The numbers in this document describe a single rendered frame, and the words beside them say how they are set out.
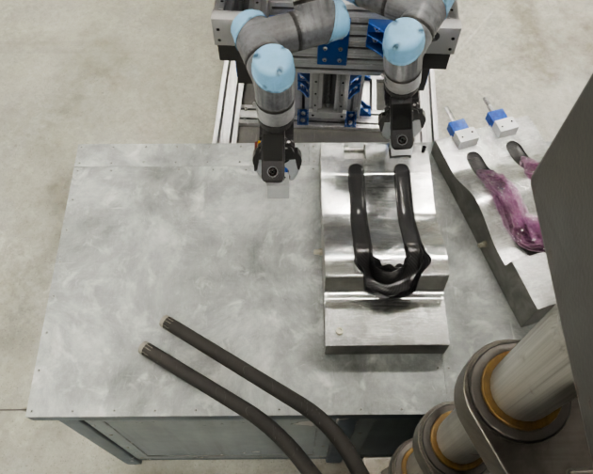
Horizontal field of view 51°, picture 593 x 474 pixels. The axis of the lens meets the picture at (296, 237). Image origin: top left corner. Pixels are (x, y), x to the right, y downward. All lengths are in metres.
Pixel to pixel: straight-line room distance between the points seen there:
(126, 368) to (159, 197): 0.43
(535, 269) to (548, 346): 0.95
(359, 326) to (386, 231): 0.22
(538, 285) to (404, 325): 0.30
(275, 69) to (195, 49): 1.92
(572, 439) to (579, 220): 0.34
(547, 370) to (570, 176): 0.20
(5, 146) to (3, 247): 0.49
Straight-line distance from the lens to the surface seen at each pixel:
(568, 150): 0.35
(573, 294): 0.34
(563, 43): 3.26
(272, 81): 1.13
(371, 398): 1.37
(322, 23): 1.24
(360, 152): 1.56
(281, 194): 1.41
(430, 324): 1.37
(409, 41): 1.20
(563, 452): 0.64
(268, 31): 1.22
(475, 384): 0.62
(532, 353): 0.51
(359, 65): 1.94
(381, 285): 1.38
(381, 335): 1.35
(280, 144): 1.25
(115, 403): 1.41
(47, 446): 2.30
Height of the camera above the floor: 2.12
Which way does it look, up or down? 62 degrees down
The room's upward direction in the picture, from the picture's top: straight up
